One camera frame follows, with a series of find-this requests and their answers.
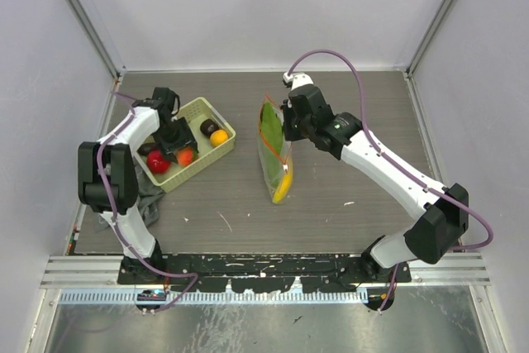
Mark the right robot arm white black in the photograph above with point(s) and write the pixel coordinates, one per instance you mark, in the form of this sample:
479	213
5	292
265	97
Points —
438	220

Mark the slotted cable duct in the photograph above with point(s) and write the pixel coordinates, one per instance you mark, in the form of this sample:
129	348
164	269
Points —
137	296

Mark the green toy lettuce leaf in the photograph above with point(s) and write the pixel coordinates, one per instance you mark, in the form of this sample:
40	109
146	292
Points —
271	144

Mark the clear zip bag orange zipper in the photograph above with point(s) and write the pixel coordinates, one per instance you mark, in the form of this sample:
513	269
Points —
286	153

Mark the yellow toy banana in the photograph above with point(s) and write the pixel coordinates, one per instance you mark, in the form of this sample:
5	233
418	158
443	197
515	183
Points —
284	185

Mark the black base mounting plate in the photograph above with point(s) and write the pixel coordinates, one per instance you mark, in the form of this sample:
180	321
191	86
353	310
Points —
327	273

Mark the small orange toy fruit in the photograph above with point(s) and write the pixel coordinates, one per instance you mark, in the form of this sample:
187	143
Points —
218	137

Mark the purple toy eggplant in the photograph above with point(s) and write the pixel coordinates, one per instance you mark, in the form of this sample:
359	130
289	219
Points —
147	148

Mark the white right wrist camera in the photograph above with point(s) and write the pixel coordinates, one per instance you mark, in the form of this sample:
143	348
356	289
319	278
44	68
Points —
296	80

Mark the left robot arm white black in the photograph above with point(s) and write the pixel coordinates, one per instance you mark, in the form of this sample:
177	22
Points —
107	181

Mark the grey cloth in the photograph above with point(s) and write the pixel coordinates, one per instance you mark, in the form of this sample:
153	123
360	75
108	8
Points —
149	196

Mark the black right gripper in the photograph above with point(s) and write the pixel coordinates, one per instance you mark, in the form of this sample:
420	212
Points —
289	135

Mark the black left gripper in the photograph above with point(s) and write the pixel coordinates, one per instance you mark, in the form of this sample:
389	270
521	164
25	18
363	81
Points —
184	140

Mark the dark purple toy food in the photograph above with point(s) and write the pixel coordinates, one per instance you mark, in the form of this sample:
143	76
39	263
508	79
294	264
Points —
208	127

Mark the pale green plastic basket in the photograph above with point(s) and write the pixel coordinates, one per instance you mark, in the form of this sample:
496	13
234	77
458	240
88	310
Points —
195	112

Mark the red toy apple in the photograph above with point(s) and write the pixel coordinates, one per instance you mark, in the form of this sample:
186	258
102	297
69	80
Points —
156	163

